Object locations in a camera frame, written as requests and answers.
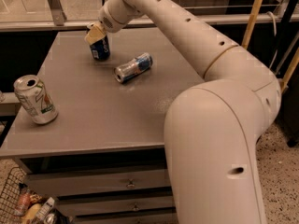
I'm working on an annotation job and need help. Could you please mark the silver blue red bull can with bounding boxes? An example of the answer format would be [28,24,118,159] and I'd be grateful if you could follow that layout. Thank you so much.
[114,52,153,83]

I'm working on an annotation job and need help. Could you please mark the grey top drawer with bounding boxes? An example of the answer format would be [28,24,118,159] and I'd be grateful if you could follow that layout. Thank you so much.
[25,165,170,197]

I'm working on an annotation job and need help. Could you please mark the grey middle drawer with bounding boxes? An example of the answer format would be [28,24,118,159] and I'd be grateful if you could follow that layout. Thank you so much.
[57,189,174,216]

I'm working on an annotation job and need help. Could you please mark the orange snack bottle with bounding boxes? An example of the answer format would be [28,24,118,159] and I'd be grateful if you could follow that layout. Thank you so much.
[14,185,31,217]

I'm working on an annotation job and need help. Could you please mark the grey metal railing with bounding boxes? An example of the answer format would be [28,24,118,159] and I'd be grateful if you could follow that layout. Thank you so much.
[0,0,280,32]

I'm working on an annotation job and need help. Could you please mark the yellow item in basket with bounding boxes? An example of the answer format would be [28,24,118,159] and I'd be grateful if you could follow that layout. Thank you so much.
[21,203,41,224]

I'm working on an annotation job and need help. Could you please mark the yellow wooden frame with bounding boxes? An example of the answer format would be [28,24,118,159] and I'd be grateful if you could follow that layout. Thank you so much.
[241,0,298,91]

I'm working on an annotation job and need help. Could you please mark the blue pepsi can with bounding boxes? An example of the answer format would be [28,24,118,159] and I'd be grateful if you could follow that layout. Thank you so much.
[89,35,110,61]

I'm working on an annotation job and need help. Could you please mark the white box in basket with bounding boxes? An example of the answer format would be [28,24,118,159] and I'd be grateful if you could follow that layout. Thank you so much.
[32,198,55,224]

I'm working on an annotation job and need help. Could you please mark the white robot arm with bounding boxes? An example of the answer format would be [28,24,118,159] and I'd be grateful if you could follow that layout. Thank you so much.
[99,0,281,224]

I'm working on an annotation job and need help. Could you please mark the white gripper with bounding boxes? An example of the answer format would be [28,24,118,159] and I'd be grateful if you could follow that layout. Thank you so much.
[85,0,143,45]

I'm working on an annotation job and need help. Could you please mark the grey bottom drawer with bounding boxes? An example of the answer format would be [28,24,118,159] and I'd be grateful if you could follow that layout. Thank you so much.
[74,208,178,224]

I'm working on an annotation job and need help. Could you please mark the grey drawer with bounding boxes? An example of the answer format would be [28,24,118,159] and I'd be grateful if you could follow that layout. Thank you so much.
[25,165,170,197]
[74,208,178,224]
[57,189,174,216]

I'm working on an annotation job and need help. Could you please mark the white green 7up can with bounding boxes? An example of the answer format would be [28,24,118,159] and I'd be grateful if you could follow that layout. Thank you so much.
[13,75,58,125]

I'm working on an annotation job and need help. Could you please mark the wire basket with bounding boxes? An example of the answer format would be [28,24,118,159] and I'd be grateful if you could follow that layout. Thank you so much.
[0,167,25,224]

